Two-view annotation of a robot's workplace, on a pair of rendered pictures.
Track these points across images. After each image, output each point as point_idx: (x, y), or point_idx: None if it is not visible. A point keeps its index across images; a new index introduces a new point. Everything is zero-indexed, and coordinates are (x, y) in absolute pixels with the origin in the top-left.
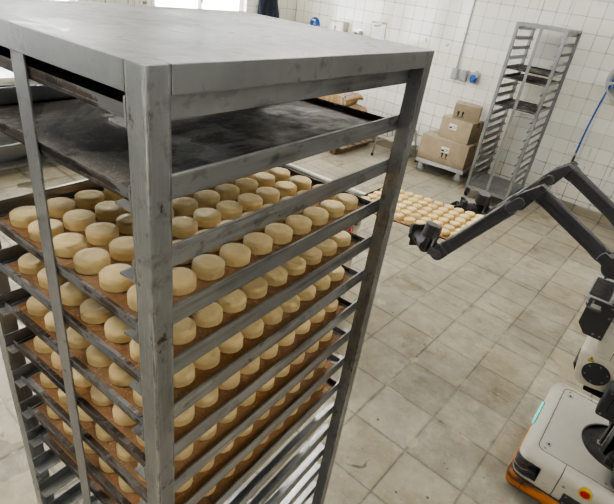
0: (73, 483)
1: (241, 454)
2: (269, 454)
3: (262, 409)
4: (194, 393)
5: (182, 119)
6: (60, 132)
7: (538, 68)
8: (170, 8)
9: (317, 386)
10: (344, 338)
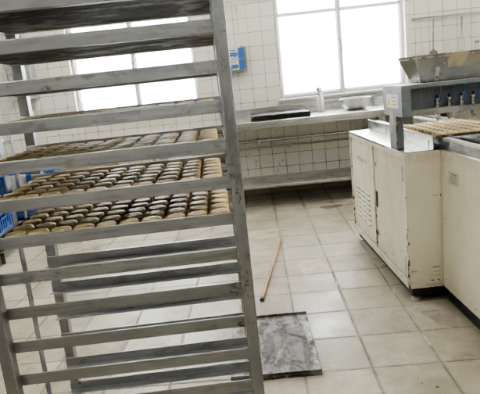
0: (177, 384)
1: (66, 196)
2: (116, 232)
3: (84, 158)
4: None
5: None
6: None
7: None
8: None
9: (180, 188)
10: (215, 144)
